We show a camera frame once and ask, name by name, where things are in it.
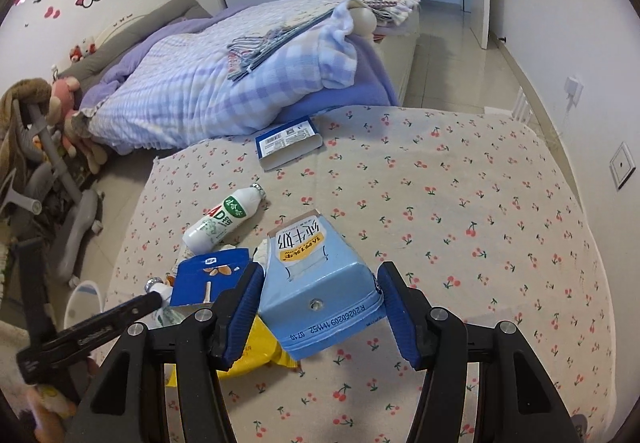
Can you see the white plastic bin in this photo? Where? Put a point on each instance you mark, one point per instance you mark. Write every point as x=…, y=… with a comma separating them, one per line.
x=86, y=300

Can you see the person's left hand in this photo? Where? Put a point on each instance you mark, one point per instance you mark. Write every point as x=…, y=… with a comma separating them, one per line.
x=47, y=415

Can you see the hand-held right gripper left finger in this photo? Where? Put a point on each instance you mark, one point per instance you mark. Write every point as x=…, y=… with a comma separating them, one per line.
x=244, y=318

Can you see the brown plush toy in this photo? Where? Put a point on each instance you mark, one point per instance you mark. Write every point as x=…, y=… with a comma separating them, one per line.
x=25, y=103

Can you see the cherry print bedsheet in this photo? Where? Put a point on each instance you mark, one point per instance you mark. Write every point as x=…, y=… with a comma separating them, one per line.
x=475, y=203

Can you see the small red white plush toy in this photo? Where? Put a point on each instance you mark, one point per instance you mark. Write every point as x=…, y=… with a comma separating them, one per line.
x=81, y=50

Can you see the white round pillow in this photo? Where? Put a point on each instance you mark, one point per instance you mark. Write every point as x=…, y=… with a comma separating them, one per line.
x=362, y=18

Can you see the small white drink bottle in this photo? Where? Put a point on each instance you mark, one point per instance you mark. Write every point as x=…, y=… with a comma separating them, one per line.
x=162, y=294

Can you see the white wall socket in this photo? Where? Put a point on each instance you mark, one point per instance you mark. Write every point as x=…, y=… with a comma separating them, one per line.
x=573, y=90

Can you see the grey fringed striped scarf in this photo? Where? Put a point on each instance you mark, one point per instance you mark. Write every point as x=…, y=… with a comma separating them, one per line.
x=270, y=45

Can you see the blue and white flat box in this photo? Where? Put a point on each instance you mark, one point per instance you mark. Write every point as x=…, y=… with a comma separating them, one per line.
x=287, y=143

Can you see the grey baby stroller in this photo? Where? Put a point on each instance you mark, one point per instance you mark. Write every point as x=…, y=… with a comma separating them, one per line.
x=55, y=193

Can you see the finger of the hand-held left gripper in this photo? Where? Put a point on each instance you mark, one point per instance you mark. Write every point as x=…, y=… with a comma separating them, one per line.
x=135, y=308

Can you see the white bed frame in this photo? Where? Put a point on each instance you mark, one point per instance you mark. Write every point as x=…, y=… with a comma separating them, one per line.
x=400, y=53

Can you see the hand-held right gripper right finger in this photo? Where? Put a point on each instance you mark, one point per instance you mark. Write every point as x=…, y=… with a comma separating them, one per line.
x=400, y=318

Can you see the white wall switch plate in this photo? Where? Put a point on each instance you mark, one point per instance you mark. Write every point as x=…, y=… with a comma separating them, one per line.
x=622, y=165

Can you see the light blue milk carton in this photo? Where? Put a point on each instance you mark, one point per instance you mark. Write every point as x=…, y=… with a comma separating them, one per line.
x=320, y=283

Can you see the grey headboard cushion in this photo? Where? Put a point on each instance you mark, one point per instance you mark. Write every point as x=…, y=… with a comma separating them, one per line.
x=135, y=30

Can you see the dark blue almond print box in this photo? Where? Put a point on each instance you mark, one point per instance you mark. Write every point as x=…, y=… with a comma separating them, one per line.
x=210, y=278

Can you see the white slatted rack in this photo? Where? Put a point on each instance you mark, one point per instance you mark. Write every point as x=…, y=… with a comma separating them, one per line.
x=521, y=105

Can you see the yellow snack packet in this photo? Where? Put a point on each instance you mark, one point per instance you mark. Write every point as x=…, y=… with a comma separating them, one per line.
x=262, y=350

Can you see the beige plush toy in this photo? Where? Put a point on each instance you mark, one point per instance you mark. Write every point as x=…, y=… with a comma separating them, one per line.
x=82, y=143

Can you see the white drink bottle green label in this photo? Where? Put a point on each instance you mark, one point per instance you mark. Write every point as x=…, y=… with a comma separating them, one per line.
x=220, y=220

